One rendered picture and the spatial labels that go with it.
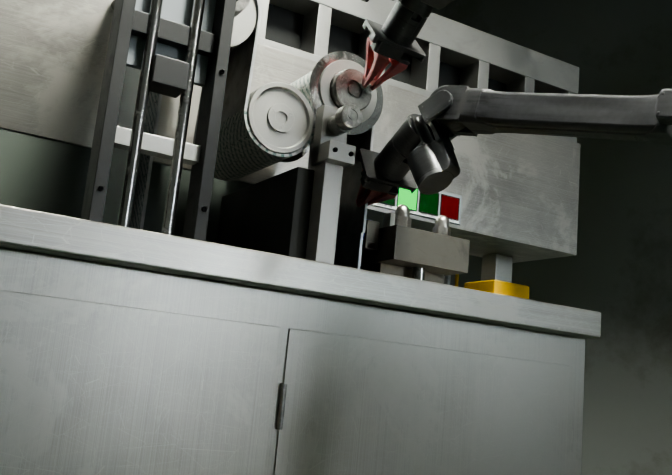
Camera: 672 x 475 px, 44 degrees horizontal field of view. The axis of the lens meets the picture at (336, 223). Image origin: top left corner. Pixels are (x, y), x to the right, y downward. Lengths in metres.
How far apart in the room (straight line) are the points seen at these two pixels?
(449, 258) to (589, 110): 0.41
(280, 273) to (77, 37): 0.79
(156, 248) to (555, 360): 0.65
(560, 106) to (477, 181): 0.82
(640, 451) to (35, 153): 2.67
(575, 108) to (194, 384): 0.64
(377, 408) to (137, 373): 0.32
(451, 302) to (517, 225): 0.96
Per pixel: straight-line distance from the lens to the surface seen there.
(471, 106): 1.27
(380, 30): 1.38
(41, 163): 1.57
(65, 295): 0.95
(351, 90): 1.42
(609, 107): 1.19
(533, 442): 1.27
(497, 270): 2.23
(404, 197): 1.86
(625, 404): 3.58
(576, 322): 1.29
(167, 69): 1.17
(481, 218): 2.00
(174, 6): 1.24
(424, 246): 1.43
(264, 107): 1.37
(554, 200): 2.17
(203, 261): 0.96
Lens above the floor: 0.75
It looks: 11 degrees up
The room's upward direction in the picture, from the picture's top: 6 degrees clockwise
